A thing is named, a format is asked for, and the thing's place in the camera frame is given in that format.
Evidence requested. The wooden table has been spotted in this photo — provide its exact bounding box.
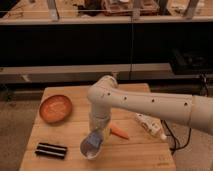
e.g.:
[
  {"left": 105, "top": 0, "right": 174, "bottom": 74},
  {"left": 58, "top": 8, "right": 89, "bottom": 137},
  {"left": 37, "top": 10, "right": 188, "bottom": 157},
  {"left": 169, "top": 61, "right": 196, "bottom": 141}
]
[{"left": 19, "top": 86, "right": 176, "bottom": 171}]

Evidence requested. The dark shelf unit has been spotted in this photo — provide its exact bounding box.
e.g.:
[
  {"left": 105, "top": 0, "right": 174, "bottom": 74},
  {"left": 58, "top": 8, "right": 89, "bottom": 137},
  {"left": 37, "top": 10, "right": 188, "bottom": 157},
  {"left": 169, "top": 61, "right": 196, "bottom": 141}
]
[{"left": 0, "top": 0, "right": 213, "bottom": 84}]

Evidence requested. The black cable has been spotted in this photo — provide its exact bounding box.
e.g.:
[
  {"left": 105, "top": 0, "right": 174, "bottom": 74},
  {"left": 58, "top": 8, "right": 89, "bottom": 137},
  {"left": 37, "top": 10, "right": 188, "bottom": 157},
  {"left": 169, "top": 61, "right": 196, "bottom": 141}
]
[{"left": 160, "top": 119, "right": 193, "bottom": 155}]

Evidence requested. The black striped rectangular block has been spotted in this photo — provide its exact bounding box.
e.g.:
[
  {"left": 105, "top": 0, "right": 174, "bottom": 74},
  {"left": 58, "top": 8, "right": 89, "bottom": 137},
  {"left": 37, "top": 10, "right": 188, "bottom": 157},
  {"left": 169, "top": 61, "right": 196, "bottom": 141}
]
[{"left": 35, "top": 142, "right": 68, "bottom": 159}]

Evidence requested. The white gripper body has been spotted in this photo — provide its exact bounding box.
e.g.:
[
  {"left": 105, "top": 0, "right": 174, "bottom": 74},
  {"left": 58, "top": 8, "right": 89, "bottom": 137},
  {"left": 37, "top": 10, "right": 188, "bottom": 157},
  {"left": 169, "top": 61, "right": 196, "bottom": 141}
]
[{"left": 89, "top": 113, "right": 111, "bottom": 131}]

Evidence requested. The orange carrot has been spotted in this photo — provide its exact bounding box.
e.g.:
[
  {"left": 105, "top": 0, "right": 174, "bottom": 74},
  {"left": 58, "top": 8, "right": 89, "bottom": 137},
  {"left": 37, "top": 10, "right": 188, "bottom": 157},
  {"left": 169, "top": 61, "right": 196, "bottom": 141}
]
[{"left": 110, "top": 125, "right": 129, "bottom": 139}]

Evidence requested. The white plastic bottle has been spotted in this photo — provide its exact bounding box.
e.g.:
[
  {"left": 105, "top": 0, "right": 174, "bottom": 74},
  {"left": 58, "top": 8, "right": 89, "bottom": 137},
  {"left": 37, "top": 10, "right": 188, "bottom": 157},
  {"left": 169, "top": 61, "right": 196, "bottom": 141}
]
[{"left": 135, "top": 113, "right": 167, "bottom": 141}]

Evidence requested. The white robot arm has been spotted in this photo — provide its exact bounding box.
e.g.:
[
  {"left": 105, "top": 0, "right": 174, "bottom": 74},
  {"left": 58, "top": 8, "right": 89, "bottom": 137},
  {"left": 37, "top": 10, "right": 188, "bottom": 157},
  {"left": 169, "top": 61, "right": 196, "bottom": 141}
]
[{"left": 87, "top": 75, "right": 213, "bottom": 135}]

